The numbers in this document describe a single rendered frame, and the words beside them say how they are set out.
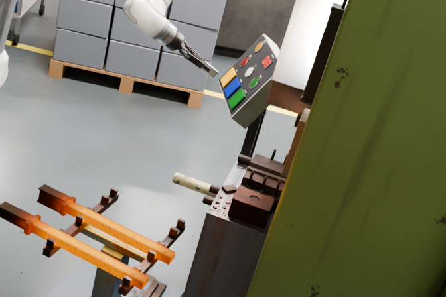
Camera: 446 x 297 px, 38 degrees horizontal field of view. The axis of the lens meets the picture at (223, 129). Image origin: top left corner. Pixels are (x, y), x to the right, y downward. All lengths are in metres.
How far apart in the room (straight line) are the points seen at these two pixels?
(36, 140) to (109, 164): 0.45
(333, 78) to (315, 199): 0.31
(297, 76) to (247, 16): 3.79
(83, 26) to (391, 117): 3.33
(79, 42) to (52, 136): 0.86
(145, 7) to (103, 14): 2.11
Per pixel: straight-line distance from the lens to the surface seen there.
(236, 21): 5.63
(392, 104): 1.48
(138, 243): 1.66
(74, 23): 4.59
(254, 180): 2.08
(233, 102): 2.54
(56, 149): 3.92
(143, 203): 3.59
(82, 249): 1.61
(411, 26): 1.43
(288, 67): 1.86
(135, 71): 4.65
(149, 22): 2.43
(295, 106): 1.95
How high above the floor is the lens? 2.03
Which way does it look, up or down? 27 degrees down
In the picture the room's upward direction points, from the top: 16 degrees clockwise
